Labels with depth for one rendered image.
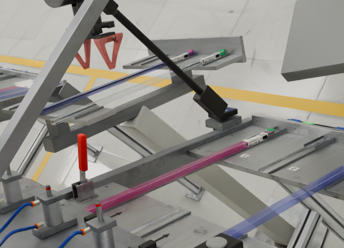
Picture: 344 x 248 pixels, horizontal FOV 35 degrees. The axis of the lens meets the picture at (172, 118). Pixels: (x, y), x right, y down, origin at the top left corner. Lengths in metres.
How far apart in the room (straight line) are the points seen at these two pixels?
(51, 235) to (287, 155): 0.49
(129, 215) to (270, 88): 1.50
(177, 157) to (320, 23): 0.58
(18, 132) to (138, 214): 0.37
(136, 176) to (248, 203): 0.70
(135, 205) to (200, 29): 1.96
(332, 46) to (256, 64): 1.03
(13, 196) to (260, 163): 0.44
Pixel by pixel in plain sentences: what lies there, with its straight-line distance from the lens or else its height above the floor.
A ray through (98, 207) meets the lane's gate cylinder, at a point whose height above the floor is 1.21.
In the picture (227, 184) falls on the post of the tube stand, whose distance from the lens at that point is 1.56.
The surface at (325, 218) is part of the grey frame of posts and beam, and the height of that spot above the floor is 0.27.
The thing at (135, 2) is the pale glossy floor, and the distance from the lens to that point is 3.34.
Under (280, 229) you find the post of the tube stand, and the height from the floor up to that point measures 0.11.
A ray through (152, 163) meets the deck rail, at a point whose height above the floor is 0.92.
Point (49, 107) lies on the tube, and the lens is 1.18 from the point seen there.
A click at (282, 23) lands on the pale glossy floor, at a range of 2.46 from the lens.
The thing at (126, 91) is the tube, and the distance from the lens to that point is 1.16.
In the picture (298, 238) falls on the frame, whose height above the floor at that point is 0.31.
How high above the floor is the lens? 1.57
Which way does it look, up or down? 39 degrees down
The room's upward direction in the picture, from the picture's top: 50 degrees counter-clockwise
